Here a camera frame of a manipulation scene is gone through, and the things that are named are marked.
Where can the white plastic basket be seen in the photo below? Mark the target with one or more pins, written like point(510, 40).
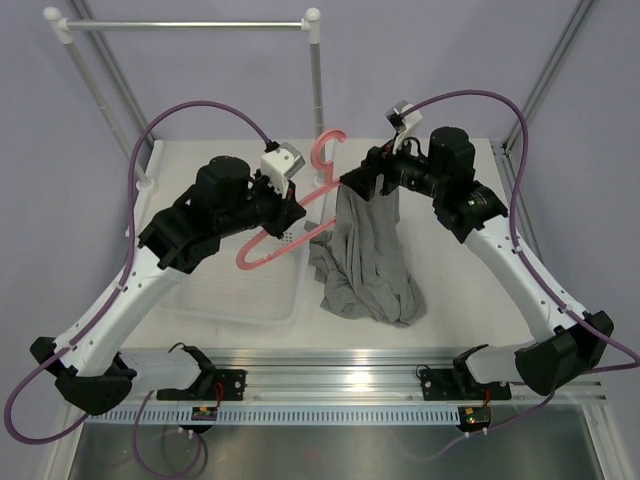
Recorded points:
point(218, 291)

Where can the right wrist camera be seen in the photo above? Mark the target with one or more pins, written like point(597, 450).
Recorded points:
point(404, 121)

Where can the grey t shirt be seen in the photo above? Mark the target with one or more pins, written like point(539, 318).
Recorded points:
point(361, 263)

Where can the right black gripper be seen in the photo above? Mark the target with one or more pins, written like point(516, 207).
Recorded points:
point(363, 180)

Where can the left aluminium frame post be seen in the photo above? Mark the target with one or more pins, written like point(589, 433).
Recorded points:
point(82, 10)

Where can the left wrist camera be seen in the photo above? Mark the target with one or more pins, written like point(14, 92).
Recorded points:
point(279, 164)

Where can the aluminium mounting rail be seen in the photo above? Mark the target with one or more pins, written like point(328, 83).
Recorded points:
point(331, 377)

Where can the right aluminium frame post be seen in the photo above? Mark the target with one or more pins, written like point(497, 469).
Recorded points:
point(559, 53)

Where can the aluminium frame post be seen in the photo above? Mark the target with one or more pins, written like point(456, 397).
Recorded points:
point(82, 10)
point(559, 53)

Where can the white clothes rack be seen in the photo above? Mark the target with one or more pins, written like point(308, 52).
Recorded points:
point(140, 185)

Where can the white slotted cable duct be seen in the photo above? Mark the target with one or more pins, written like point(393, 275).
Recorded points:
point(284, 415)

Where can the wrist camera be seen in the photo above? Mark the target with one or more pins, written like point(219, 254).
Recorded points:
point(279, 164)
point(404, 121)

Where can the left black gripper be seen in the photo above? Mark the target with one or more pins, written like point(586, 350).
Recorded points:
point(287, 210)

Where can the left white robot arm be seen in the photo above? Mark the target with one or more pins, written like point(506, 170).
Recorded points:
point(91, 372)

